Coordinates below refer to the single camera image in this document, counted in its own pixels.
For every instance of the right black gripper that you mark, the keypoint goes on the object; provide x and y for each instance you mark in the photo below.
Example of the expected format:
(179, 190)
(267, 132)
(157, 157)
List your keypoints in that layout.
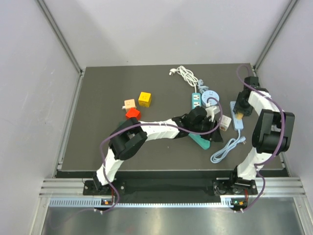
(245, 111)

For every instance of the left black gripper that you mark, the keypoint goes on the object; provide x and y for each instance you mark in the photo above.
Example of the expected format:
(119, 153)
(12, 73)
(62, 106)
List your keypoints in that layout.
(213, 136)

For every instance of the teal triangular power strip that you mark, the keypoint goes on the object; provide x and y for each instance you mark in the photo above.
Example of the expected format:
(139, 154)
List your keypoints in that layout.
(204, 144)

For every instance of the white cube plug adapter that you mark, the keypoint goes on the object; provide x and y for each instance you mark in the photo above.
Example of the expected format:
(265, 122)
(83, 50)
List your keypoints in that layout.
(225, 123)

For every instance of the round light blue socket base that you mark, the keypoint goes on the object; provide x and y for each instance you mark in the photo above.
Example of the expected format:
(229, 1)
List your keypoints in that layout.
(209, 97)

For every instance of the teal rectangular power strip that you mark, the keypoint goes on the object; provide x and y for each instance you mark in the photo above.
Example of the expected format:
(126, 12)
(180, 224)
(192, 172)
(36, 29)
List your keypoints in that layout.
(196, 100)

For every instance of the yellow cube plug adapter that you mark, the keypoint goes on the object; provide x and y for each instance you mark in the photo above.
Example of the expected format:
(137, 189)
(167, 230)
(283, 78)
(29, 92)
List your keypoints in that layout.
(145, 99)

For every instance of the red cube plug adapter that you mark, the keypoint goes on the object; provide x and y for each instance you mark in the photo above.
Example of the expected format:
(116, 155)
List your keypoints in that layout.
(133, 113)

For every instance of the peach cube plug adapter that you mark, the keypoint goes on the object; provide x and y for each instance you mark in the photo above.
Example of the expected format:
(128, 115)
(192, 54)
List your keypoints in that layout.
(128, 104)

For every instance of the light blue power strip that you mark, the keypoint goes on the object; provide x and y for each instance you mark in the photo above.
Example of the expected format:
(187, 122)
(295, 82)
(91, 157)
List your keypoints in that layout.
(237, 123)

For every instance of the dark green plug adapter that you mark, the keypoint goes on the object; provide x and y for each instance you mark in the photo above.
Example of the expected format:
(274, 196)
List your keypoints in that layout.
(121, 123)

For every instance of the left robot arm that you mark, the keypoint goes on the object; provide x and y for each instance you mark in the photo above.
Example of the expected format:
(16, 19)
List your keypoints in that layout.
(128, 138)

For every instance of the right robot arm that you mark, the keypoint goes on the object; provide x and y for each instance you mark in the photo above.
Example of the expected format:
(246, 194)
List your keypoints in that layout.
(271, 136)

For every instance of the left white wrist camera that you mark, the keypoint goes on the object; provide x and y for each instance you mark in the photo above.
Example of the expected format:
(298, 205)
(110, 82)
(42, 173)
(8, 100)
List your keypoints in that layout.
(211, 110)

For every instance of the front aluminium frame rail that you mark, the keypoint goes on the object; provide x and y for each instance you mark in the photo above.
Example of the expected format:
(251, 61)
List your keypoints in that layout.
(271, 187)

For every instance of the right aluminium frame post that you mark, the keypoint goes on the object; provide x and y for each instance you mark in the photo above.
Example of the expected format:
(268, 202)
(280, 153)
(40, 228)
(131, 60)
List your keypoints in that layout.
(275, 33)

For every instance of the aluminium frame post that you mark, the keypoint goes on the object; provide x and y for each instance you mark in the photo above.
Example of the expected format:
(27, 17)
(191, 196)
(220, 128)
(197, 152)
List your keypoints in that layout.
(275, 33)
(59, 35)

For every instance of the white slotted cable duct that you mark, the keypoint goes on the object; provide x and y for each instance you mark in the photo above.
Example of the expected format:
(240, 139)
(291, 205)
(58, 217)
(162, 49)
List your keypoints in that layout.
(106, 203)

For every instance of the left aluminium frame post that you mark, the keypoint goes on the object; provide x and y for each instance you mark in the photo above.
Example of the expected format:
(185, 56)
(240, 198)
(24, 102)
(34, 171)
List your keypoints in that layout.
(59, 35)

